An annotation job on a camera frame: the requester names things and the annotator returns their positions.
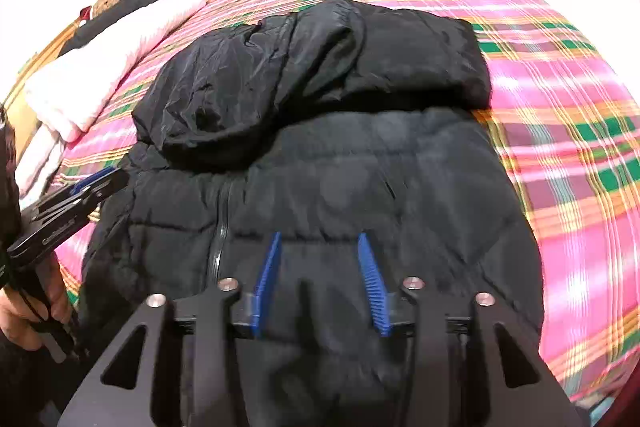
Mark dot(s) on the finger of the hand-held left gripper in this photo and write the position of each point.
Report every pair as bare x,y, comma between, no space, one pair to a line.
92,179
65,222

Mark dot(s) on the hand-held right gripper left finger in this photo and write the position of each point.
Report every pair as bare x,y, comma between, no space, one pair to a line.
265,282

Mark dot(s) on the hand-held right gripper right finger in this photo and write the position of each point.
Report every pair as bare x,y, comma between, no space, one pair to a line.
374,287

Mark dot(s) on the black puffer jacket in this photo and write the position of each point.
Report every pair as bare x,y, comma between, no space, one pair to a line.
350,157

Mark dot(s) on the person's left forearm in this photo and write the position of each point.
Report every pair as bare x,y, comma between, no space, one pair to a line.
25,382

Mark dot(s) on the person's left hand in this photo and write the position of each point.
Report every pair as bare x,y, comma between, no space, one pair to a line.
17,314

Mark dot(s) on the white pillow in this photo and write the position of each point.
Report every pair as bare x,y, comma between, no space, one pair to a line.
35,167

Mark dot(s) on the wooden headboard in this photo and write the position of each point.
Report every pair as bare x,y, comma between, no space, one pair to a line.
22,117

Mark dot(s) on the white duvet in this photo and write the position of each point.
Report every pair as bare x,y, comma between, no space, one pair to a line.
100,72

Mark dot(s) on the red white plush hat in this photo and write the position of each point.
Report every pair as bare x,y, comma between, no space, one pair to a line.
86,14

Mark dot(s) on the black pillow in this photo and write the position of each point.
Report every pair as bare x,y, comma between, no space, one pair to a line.
125,7

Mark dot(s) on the brown teddy bear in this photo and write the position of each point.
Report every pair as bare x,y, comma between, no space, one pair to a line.
107,2

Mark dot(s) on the bed with pink plaid sheet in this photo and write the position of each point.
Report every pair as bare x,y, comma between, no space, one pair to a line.
550,107

